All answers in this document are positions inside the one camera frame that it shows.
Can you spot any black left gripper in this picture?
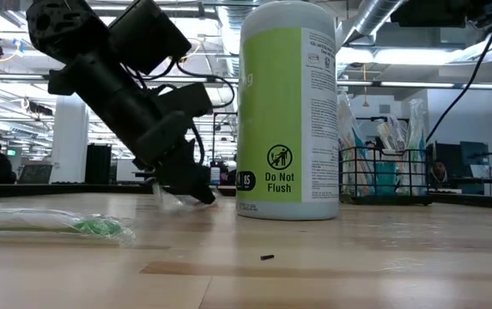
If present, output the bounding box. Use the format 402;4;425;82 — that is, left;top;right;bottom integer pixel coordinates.
47;55;217;206

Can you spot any small white cap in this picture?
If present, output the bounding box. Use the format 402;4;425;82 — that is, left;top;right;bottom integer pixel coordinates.
374;161;398;197

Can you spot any black cabinet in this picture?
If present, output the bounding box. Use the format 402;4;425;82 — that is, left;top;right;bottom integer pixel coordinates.
84;143;112;185

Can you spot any green white wipes canister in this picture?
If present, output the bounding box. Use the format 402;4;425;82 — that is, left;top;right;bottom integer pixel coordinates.
235;0;341;222

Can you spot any green toothbrush in wrapper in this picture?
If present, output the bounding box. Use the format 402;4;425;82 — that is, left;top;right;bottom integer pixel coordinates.
0;208;137;246

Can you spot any white pillar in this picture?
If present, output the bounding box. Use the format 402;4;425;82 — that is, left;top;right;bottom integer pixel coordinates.
49;94;91;185

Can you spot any dark grey seat back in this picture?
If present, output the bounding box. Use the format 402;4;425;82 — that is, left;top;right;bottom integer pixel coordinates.
15;163;53;185

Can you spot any long ceiling light strip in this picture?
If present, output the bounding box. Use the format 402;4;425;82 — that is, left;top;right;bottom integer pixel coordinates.
337;80;492;90
0;73;240;85

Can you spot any black monitor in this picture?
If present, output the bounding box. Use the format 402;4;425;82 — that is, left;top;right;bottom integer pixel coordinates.
434;142;461;179

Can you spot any blue panel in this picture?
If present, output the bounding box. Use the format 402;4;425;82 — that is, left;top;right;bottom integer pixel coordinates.
459;140;490;179

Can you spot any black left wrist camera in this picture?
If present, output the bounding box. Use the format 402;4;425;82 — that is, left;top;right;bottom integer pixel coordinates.
155;82;214;124

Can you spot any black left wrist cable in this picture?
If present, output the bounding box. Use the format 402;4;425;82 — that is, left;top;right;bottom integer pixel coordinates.
131;58;237;167

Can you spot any silver ventilation duct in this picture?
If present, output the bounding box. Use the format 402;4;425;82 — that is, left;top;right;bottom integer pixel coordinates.
215;3;246;78
348;0;405;46

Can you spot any black wire basket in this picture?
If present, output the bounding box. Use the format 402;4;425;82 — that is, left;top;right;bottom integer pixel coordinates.
338;147;434;206

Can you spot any black aluminium frame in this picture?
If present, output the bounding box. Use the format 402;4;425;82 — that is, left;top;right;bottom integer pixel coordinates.
0;182;492;212

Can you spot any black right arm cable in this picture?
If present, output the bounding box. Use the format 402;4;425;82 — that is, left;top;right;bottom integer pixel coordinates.
424;2;492;145

